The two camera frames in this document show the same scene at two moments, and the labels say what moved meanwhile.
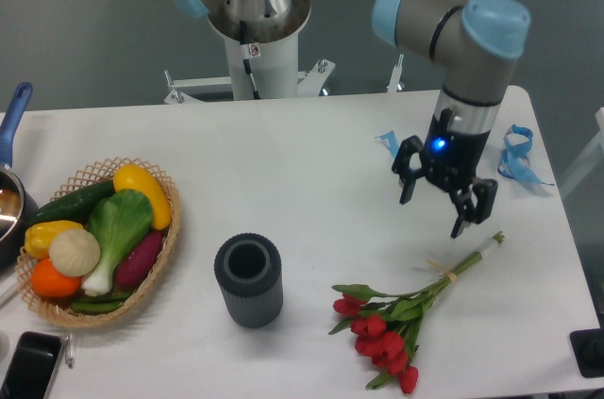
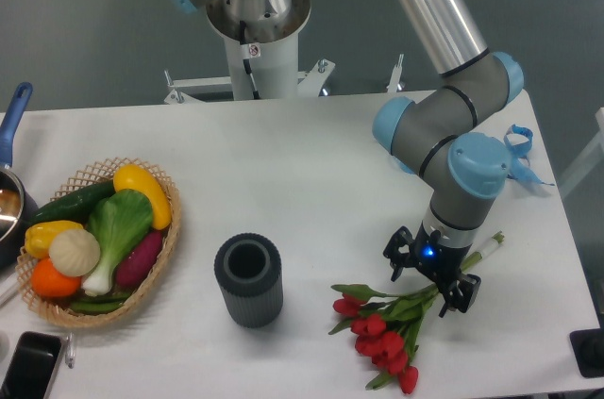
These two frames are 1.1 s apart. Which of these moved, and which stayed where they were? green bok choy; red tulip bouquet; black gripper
Moved: black gripper
Stayed: green bok choy; red tulip bouquet
